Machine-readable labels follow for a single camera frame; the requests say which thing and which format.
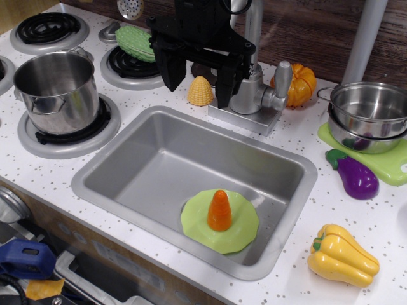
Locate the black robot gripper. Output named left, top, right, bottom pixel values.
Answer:
left=147, top=1, right=256, bottom=109

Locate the silver toy faucet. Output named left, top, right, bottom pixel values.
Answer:
left=208, top=0, right=293, bottom=136

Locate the yellow toy corn piece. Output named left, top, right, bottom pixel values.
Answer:
left=187, top=76, right=214, bottom=107

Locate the green toy bitter gourd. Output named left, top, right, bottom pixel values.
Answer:
left=115, top=26, right=155, bottom=63

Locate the back right stove burner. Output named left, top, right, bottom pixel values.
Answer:
left=100, top=46, right=164, bottom=91

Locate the stove burner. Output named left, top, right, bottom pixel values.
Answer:
left=100, top=46, right=164, bottom=91
left=0, top=56, right=16, bottom=95
left=18, top=94, right=121, bottom=159
left=10, top=12, right=89, bottom=55

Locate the perforated metal skimmer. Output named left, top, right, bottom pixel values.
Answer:
left=116, top=0, right=144, bottom=21

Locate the grey stove knob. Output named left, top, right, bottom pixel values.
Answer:
left=98, top=22, right=121, bottom=44

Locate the orange toy pumpkin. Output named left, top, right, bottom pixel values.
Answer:
left=286, top=63, right=317, bottom=107

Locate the grey sink basin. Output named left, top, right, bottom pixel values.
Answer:
left=71, top=106, right=317, bottom=281

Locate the tall steel pot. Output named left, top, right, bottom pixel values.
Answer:
left=13, top=50, right=100, bottom=135

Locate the orange toy carrot piece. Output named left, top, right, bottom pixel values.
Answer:
left=207, top=189, right=232, bottom=231

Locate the light green plastic plate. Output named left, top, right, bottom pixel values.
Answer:
left=181, top=189, right=259, bottom=254

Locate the back left stove burner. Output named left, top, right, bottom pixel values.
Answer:
left=10, top=12, right=89, bottom=55

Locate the front stove burner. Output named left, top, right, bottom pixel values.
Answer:
left=18, top=94, right=121, bottom=159

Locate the grey vertical pole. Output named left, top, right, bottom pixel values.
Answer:
left=341, top=0, right=388, bottom=85

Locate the upper steel pan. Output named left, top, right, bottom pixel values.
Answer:
left=317, top=82, right=406, bottom=139

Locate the steel pan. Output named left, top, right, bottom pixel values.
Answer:
left=328, top=112, right=406, bottom=154
left=317, top=82, right=406, bottom=139

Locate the lower steel pan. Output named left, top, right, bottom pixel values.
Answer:
left=328, top=112, right=406, bottom=154

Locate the far left stove burner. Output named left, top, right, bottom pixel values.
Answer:
left=0, top=56, right=16, bottom=95

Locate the purple toy eggplant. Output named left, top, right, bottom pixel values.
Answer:
left=325, top=149, right=380, bottom=200

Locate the green plastic cutting board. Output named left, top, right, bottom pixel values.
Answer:
left=317, top=123, right=406, bottom=186

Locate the yellow toy bell pepper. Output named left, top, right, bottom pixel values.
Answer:
left=307, top=224, right=380, bottom=288

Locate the toy oven door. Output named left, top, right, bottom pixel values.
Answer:
left=55, top=250, right=168, bottom=304

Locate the blue clamp handle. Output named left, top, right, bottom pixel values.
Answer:
left=1, top=239, right=56, bottom=280

